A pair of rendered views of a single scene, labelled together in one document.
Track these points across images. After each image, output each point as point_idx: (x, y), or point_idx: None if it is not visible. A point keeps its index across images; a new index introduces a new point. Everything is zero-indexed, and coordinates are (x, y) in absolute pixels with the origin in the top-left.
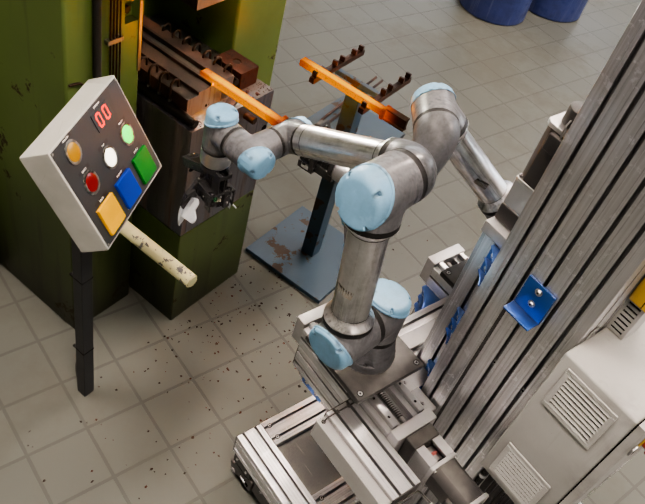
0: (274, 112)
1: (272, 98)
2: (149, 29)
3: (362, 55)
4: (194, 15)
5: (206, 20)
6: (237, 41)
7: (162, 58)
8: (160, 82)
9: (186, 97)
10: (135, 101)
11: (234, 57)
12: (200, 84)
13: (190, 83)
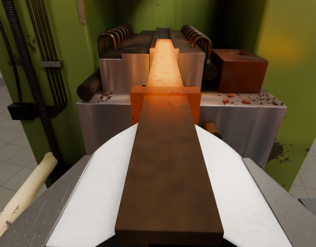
0: (180, 80)
1: (280, 124)
2: (170, 30)
3: None
4: (233, 36)
5: (239, 34)
6: (262, 48)
7: (146, 39)
8: (104, 44)
9: (104, 57)
10: (89, 69)
11: (237, 52)
12: (140, 51)
13: (131, 49)
